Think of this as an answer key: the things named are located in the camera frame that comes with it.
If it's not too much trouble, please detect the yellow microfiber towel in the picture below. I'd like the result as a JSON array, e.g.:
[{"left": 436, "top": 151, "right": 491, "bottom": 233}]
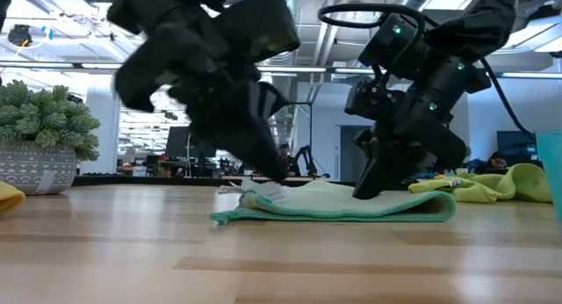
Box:
[{"left": 0, "top": 180, "right": 26, "bottom": 217}]

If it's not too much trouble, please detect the person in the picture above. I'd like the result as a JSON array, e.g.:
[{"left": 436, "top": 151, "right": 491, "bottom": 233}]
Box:
[
  {"left": 485, "top": 150, "right": 511, "bottom": 171},
  {"left": 276, "top": 141, "right": 302, "bottom": 177}
]

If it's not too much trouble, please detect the artificial succulent in patterned pot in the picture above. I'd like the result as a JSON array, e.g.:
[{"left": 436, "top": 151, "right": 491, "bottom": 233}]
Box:
[{"left": 0, "top": 79, "right": 101, "bottom": 196}]

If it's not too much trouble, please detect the pale green microfiber towel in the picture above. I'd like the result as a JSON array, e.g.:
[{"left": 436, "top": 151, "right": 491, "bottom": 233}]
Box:
[{"left": 210, "top": 178, "right": 458, "bottom": 227}]

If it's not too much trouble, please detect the black aluminium table frame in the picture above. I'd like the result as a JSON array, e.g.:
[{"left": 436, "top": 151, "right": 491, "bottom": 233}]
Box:
[{"left": 72, "top": 175, "right": 230, "bottom": 187}]

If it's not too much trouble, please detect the black overhead camera unit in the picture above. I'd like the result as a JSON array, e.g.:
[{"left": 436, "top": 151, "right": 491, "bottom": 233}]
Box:
[{"left": 7, "top": 24, "right": 33, "bottom": 47}]

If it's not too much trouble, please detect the green translucent plastic bin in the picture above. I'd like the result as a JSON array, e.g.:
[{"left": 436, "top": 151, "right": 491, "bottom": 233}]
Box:
[{"left": 535, "top": 130, "right": 562, "bottom": 226}]

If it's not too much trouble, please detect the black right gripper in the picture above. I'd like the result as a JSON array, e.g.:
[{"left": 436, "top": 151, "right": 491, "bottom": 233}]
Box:
[{"left": 351, "top": 81, "right": 468, "bottom": 201}]

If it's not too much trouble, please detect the lime green microfiber towel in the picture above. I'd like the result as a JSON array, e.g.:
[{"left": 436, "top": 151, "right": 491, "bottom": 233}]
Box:
[{"left": 407, "top": 163, "right": 554, "bottom": 205}]

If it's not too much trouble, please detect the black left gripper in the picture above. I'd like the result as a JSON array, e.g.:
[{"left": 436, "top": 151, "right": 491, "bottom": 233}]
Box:
[{"left": 106, "top": 0, "right": 290, "bottom": 183}]

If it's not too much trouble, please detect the black computer monitor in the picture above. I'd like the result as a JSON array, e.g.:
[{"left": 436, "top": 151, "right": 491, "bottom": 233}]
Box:
[
  {"left": 165, "top": 126, "right": 216, "bottom": 159},
  {"left": 496, "top": 130, "right": 539, "bottom": 158}
]

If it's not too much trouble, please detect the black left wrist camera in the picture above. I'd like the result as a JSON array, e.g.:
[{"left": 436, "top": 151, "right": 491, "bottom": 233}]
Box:
[{"left": 218, "top": 0, "right": 302, "bottom": 64}]

